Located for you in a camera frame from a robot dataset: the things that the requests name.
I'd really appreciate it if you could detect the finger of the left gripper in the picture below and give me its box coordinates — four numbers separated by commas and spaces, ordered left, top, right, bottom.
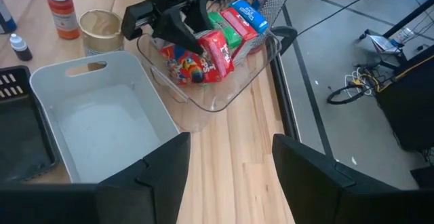
188, 0, 213, 32
151, 5, 206, 56

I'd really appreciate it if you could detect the black aluminium table frame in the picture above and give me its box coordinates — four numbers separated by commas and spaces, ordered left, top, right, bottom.
269, 25, 302, 143

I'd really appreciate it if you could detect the small dark dropper bottle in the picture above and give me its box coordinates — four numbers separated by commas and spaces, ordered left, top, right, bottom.
9, 33, 34, 62

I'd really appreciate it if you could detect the black cabinet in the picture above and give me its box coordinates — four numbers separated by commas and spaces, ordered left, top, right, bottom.
372, 45, 434, 152

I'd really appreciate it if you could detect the black plastic basket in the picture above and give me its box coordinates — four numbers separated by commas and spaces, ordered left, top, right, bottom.
0, 64, 62, 185

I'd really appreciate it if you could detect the small green cereal box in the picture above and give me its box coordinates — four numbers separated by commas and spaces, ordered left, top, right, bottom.
207, 11, 243, 51

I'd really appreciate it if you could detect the orange food colouring bottle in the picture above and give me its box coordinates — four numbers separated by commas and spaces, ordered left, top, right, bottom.
45, 0, 81, 41

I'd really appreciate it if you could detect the white and yellow cable bundle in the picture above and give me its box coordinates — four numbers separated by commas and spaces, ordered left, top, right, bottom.
344, 66, 384, 94

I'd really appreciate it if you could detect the red Froot Loops box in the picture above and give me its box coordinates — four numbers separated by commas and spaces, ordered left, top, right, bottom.
158, 29, 235, 86

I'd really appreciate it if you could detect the gold can with tan lid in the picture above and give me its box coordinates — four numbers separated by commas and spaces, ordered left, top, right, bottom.
78, 9, 125, 57

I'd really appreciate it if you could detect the clear plastic bin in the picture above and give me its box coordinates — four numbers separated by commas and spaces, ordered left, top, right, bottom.
136, 22, 283, 113

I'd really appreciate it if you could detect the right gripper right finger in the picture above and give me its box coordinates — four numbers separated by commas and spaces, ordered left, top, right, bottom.
273, 134, 434, 224

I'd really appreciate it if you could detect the black coiled cable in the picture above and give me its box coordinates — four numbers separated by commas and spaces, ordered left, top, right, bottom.
326, 82, 368, 106

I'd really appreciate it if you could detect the small blue cereal box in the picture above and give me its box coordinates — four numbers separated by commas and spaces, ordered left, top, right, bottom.
229, 0, 269, 35

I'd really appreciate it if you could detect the grey plastic bin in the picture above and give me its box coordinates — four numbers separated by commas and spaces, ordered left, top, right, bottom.
29, 50, 181, 185

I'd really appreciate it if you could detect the small red cereal box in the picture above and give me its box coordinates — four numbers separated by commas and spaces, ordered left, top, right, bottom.
220, 7, 259, 50

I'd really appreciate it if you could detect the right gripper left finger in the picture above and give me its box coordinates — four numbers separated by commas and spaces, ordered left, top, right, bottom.
0, 132, 191, 224

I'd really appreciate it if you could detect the red metal box grater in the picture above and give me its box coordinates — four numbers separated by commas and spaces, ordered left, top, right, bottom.
226, 0, 300, 27

